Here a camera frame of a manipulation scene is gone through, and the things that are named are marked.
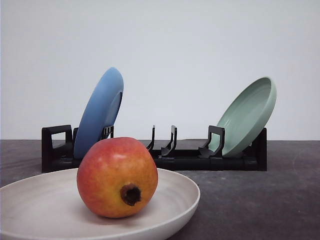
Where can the black plastic dish rack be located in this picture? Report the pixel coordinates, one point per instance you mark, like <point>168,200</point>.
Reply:
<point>58,151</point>

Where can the red yellow pomegranate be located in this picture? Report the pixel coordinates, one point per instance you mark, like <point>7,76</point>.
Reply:
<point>117,177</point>

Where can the green plate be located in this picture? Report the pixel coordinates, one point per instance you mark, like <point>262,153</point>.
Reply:
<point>245,117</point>

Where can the blue plate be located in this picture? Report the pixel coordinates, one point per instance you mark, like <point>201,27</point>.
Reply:
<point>100,110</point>

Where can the white plate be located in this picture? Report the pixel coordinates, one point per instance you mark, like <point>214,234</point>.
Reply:
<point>48,206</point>

